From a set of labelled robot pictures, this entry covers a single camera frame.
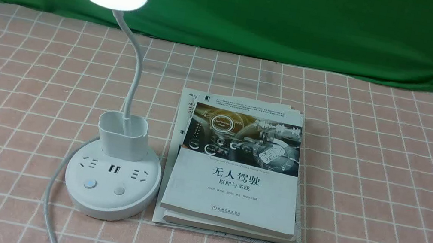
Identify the white desk lamp with base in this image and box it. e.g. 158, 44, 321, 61
65, 0, 162, 221

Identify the top self-driving book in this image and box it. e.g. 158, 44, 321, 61
158, 98, 314, 241

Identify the pink checkered tablecloth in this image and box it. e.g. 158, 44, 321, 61
0, 4, 433, 243

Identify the green backdrop cloth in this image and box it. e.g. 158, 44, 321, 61
0, 0, 433, 94

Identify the white lamp power cable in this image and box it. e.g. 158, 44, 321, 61
37, 130, 100, 243

